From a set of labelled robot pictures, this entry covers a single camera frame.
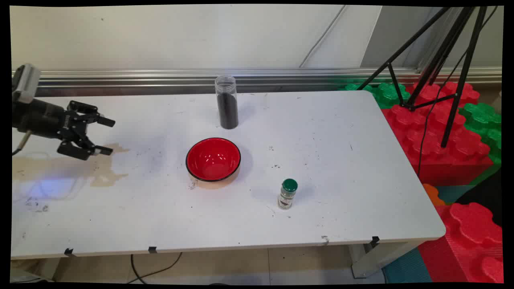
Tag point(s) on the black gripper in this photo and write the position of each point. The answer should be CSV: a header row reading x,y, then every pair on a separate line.
x,y
42,118

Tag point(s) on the clear jar with black seeds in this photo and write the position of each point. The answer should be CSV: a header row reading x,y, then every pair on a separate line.
x,y
227,110

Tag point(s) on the red bowl with black rim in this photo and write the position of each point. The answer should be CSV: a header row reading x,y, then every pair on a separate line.
x,y
213,158

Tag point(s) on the spice bottle with green lid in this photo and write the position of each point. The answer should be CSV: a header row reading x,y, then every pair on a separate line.
x,y
287,196

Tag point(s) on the white table leg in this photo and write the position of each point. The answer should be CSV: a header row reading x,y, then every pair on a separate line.
x,y
373,259

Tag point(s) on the teal foam floor mat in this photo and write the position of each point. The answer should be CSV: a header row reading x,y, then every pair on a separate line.
x,y
407,267

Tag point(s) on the orange foam block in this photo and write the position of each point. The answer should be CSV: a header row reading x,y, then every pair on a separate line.
x,y
433,194

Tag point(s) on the black tripod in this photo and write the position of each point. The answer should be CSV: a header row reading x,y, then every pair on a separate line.
x,y
441,52

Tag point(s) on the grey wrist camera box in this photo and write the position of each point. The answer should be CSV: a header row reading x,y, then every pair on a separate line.
x,y
25,82

